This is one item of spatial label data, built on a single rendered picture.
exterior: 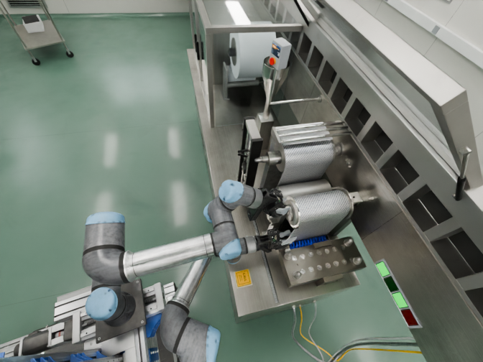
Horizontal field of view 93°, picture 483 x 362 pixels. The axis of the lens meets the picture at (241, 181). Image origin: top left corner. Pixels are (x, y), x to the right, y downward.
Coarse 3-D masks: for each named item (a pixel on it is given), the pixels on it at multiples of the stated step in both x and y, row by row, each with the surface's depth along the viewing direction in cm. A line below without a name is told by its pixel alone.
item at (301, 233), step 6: (330, 222) 105; (336, 222) 107; (300, 228) 103; (306, 228) 105; (312, 228) 107; (318, 228) 109; (324, 228) 111; (330, 228) 114; (294, 234) 108; (300, 234) 110; (306, 234) 113; (312, 234) 115; (318, 234) 118; (324, 234) 120
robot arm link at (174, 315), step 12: (192, 264) 102; (204, 264) 103; (192, 276) 97; (180, 288) 93; (192, 288) 93; (168, 300) 89; (180, 300) 88; (168, 312) 84; (180, 312) 85; (168, 324) 81; (180, 324) 81; (168, 336) 78; (168, 348) 78
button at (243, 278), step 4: (236, 272) 116; (240, 272) 116; (244, 272) 117; (248, 272) 117; (236, 276) 115; (240, 276) 115; (244, 276) 116; (248, 276) 116; (236, 280) 114; (240, 280) 114; (244, 280) 114; (248, 280) 115; (240, 284) 113; (244, 284) 114
